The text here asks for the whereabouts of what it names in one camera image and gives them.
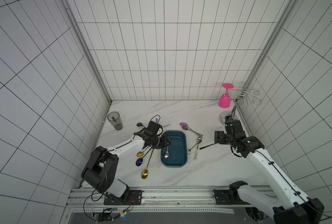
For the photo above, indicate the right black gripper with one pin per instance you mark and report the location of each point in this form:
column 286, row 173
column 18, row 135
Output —
column 220, row 137

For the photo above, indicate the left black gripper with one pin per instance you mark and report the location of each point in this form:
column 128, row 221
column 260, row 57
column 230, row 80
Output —
column 164, row 140

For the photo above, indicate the black spoon pile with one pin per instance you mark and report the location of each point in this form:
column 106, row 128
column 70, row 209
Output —
column 141, row 125

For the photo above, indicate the teal plastic storage box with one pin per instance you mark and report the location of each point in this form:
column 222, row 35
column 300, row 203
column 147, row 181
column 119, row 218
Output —
column 177, row 150

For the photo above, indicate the purple iridescent spoon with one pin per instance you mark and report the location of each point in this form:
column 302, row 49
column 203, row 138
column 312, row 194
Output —
column 185, row 126

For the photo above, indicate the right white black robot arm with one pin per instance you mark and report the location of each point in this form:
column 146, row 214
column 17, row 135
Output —
column 292, row 205

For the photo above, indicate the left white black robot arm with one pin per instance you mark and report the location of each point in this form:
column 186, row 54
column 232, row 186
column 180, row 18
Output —
column 100, row 170

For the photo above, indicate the short gold spoon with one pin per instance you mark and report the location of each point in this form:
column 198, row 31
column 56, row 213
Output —
column 141, row 153

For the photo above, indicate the purple bowl dark spoon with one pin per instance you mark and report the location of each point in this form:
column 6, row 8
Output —
column 140, row 160

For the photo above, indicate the long gold spoon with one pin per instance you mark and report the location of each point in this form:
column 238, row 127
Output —
column 145, row 172

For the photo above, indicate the pink upside-down wine glass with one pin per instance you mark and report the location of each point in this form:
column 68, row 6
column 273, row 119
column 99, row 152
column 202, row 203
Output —
column 225, row 99

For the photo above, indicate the chrome wine glass rack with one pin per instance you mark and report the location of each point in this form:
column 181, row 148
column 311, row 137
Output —
column 241, row 96

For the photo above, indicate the grey translucent cup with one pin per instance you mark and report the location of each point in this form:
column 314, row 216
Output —
column 115, row 119

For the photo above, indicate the silver spoon clear handle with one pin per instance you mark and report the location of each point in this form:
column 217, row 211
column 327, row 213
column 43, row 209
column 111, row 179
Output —
column 196, row 151

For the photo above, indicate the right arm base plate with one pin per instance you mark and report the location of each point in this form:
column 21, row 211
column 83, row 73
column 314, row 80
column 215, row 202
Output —
column 226, row 197

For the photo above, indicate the aluminium mounting rail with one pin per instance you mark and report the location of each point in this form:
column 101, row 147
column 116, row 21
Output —
column 158, row 199

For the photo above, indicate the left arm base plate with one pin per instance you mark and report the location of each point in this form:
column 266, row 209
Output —
column 132, row 197

